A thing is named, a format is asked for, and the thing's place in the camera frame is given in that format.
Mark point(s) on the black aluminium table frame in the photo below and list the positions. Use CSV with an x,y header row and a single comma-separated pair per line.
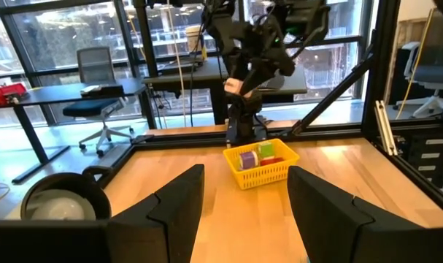
x,y
380,73

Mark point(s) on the black drawer cabinet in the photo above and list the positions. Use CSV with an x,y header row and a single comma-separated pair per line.
x,y
431,157

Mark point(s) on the yellow plastic basket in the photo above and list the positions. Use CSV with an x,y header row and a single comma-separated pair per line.
x,y
265,177

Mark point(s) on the green small box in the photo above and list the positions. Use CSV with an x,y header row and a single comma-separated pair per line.
x,y
265,149

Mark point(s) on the silver aluminium extrusion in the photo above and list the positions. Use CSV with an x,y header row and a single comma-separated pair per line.
x,y
385,128

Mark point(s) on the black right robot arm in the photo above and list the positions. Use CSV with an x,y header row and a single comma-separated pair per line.
x,y
243,120

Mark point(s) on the pink charger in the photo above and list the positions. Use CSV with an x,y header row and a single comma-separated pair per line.
x,y
233,86

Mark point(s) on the red block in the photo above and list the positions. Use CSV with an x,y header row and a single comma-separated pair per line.
x,y
272,161

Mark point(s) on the long black desk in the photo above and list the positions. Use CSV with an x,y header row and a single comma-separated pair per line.
x,y
60,95

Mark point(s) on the large glass window wall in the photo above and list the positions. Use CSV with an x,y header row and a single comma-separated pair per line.
x,y
60,36

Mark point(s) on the black flat device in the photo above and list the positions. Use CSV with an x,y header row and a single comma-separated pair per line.
x,y
102,90

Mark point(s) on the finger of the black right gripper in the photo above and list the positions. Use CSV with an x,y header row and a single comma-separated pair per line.
x,y
263,82

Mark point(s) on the white cup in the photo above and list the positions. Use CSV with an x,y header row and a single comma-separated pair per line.
x,y
194,38

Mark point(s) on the red object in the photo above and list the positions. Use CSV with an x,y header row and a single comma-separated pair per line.
x,y
2,95

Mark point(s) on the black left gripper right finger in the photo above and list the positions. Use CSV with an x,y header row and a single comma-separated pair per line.
x,y
330,226

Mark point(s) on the lavender roll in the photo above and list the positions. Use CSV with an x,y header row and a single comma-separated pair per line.
x,y
248,160

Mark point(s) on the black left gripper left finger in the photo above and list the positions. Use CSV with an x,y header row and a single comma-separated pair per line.
x,y
162,223

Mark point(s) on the dark mesh office chair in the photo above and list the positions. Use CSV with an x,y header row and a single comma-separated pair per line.
x,y
433,69

